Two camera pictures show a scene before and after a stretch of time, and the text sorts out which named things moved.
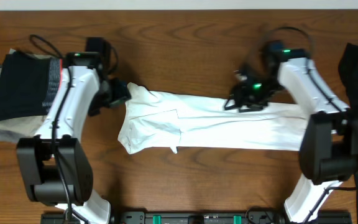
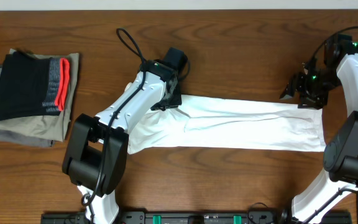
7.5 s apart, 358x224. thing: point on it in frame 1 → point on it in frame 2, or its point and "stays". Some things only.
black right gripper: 240,99 → 297,84
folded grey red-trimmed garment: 55,70 stays
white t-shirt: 153,122 stays
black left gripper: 122,93 → 178,101
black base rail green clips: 201,217 stays
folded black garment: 23,87 stays
